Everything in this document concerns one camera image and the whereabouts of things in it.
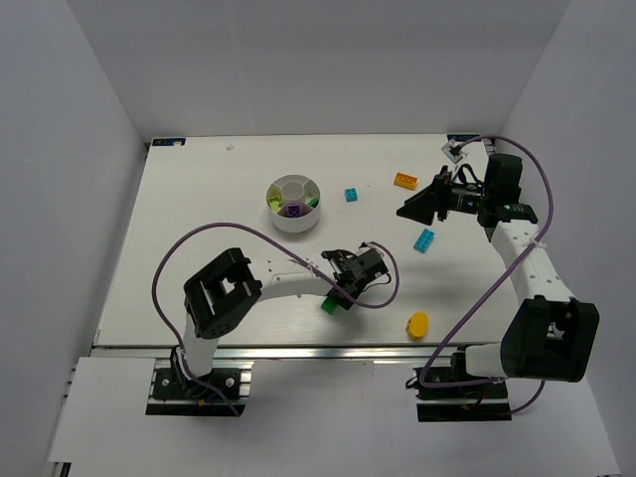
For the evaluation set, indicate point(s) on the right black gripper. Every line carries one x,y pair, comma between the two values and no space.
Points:
441,197

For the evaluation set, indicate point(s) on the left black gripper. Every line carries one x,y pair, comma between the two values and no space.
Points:
345,291

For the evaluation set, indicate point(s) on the green lego bricks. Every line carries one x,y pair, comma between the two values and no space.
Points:
331,304

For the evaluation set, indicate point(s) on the purple lego brick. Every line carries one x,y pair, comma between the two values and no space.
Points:
294,210

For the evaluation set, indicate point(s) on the lime green lego brick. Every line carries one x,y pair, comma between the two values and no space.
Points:
275,203

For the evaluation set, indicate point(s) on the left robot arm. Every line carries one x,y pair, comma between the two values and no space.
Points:
220,295

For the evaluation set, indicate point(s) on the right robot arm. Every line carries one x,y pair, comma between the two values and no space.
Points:
551,336

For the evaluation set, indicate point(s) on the orange lego brick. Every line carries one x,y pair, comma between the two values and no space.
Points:
405,181

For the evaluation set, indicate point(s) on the large cyan lego brick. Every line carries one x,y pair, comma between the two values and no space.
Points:
424,241

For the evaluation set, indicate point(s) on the small cyan lego brick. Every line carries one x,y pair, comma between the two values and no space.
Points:
351,195

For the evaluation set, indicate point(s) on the right blue corner sticker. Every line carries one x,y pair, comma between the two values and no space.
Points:
460,138

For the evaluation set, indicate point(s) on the blue corner sticker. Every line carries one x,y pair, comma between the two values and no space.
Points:
460,138
168,142

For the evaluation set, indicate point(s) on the yellow round lego piece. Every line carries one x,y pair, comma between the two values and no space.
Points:
417,326

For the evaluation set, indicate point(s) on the white round divided container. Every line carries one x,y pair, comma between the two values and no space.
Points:
294,189

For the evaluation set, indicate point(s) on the left blue corner sticker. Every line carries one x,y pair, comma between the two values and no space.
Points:
168,142

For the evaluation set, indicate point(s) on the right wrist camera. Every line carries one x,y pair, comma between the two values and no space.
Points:
453,150

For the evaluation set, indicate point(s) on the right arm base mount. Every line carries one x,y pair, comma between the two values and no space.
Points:
474,403

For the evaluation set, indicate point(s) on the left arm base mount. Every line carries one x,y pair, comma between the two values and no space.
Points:
173,393

